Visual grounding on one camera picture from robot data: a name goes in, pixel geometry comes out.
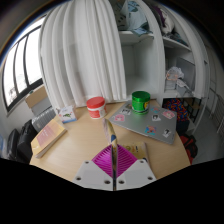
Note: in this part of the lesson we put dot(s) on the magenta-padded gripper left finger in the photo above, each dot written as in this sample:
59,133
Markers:
96,173

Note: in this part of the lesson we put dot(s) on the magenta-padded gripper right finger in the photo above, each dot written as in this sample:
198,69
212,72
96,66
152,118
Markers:
133,173

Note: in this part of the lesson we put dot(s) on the grey laptop with stickers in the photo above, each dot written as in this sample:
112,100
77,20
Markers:
140,124

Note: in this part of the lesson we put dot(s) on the yellow and pink book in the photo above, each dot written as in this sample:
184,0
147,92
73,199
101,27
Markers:
48,137

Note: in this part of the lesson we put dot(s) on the red and black backpack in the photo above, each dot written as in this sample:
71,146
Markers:
189,146

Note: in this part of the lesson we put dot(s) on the white jar with red lid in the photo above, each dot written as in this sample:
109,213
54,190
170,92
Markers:
97,108

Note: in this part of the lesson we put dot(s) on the small white cardboard box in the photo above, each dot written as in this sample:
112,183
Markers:
66,114

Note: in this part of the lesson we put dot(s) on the green round tin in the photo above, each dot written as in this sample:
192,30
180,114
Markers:
140,101

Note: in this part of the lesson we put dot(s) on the white radiator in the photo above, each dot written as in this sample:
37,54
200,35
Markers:
43,119

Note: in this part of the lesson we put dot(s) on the large black bag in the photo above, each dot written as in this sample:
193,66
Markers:
26,140

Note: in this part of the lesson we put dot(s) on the small black bag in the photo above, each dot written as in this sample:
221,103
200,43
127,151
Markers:
12,143

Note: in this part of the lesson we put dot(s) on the brown cardboard box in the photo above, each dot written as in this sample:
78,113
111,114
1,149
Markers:
36,98

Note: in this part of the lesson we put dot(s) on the white shelf unit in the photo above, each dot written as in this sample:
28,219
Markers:
146,60

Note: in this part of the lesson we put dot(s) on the white curtain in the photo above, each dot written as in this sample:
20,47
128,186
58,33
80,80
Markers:
83,53

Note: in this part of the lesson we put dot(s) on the black-framed window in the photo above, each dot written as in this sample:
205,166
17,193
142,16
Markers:
23,66

